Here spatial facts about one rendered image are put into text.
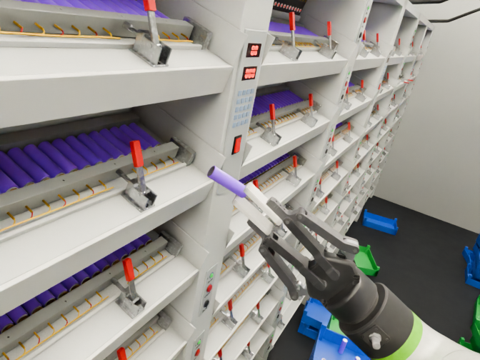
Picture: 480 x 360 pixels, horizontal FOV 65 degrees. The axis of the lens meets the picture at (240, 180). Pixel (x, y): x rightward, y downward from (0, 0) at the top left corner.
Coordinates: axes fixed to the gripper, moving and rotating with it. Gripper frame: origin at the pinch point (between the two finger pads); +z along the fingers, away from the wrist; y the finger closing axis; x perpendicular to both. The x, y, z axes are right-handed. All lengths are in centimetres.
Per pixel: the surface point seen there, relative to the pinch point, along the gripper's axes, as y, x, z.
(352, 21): -33, 75, 10
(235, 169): 4.1, 15.9, 6.0
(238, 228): 19.3, 29.4, -4.4
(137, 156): 4.4, -5.3, 16.8
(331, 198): 28, 150, -45
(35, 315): 27.9, -13.8, 12.2
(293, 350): 94, 117, -86
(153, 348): 41.4, 7.8, -7.2
